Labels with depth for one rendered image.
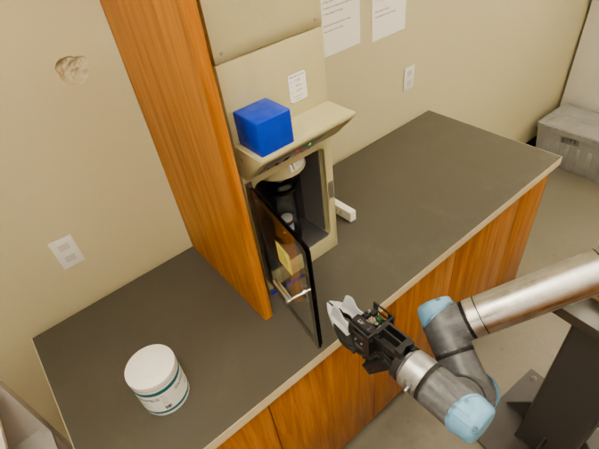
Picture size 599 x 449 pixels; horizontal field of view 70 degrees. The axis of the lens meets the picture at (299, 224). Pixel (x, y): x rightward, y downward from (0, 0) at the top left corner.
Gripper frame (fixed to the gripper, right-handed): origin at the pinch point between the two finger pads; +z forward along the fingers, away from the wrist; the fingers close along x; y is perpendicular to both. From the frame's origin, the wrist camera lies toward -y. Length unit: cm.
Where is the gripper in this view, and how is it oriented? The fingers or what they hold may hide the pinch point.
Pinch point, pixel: (332, 308)
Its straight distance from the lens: 93.6
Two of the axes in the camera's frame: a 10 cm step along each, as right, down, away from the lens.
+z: -6.3, -4.5, 6.3
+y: -1.1, -7.5, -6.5
